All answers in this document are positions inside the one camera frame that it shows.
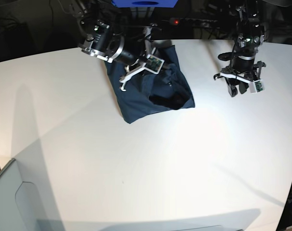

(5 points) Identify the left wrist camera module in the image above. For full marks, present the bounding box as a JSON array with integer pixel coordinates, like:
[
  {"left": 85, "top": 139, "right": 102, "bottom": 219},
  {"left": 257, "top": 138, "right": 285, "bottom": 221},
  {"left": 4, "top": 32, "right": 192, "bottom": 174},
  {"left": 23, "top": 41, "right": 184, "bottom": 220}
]
[{"left": 248, "top": 79, "right": 265, "bottom": 93}]

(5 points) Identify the grey tray corner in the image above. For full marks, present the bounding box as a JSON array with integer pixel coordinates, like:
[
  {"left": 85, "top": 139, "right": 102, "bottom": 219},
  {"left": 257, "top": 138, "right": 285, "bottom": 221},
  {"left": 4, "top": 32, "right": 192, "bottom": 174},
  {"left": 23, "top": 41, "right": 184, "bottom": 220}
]
[{"left": 0, "top": 159, "right": 65, "bottom": 231}]

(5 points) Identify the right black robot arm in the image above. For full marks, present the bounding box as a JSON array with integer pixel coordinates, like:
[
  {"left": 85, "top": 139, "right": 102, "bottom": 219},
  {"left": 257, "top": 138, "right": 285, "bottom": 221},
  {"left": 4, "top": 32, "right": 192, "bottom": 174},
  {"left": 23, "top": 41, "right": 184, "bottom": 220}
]
[{"left": 69, "top": 0, "right": 165, "bottom": 91}]

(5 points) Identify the silver aluminium frame post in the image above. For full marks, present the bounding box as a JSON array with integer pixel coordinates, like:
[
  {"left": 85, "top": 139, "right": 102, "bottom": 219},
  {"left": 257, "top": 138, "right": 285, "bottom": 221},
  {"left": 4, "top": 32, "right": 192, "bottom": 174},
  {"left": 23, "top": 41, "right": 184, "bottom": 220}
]
[{"left": 130, "top": 7, "right": 154, "bottom": 19}]

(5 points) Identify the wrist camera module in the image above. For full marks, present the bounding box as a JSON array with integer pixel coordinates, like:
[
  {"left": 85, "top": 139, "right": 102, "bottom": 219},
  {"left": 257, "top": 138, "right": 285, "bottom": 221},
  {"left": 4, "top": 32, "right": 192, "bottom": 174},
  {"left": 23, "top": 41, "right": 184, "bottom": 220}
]
[
  {"left": 144, "top": 54, "right": 165, "bottom": 74},
  {"left": 248, "top": 79, "right": 265, "bottom": 93}
]

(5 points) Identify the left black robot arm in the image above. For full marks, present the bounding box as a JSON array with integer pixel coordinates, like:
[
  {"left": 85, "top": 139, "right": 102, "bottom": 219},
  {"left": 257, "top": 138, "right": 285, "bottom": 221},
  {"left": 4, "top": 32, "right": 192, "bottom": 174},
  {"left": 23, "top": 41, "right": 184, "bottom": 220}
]
[{"left": 213, "top": 0, "right": 266, "bottom": 97}]

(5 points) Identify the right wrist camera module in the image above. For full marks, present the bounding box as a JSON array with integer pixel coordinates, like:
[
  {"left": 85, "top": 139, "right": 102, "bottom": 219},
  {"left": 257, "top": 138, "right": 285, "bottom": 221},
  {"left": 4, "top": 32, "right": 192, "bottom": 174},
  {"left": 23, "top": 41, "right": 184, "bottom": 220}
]
[{"left": 144, "top": 54, "right": 165, "bottom": 74}]

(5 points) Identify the left white black gripper body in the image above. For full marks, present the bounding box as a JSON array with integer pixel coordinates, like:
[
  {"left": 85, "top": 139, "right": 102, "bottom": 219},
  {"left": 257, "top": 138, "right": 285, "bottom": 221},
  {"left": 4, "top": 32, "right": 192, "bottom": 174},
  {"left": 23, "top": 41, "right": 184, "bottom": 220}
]
[{"left": 213, "top": 56, "right": 266, "bottom": 83}]

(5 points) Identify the right white black gripper body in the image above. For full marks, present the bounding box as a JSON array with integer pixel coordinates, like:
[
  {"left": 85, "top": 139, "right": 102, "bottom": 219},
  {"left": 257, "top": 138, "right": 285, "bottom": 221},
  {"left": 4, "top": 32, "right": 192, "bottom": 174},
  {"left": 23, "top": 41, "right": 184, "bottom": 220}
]
[{"left": 118, "top": 24, "right": 159, "bottom": 92}]

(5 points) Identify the black power strip red switch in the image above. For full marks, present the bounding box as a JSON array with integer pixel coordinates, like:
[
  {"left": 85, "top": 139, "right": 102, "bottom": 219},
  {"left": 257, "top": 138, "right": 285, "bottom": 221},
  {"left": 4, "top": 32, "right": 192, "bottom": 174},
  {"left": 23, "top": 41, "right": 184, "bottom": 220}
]
[{"left": 168, "top": 18, "right": 219, "bottom": 28}]

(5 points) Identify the dark blue T-shirt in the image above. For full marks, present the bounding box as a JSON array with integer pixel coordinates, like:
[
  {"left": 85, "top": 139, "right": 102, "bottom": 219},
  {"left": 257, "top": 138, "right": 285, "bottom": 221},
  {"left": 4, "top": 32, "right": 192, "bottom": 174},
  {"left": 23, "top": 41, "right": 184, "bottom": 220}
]
[{"left": 105, "top": 45, "right": 195, "bottom": 124}]

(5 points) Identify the blue plastic box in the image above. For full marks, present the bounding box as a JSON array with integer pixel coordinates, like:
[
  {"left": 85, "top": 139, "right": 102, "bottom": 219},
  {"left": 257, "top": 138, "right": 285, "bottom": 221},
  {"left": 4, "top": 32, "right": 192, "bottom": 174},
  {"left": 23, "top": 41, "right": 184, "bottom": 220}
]
[{"left": 111, "top": 0, "right": 178, "bottom": 8}]

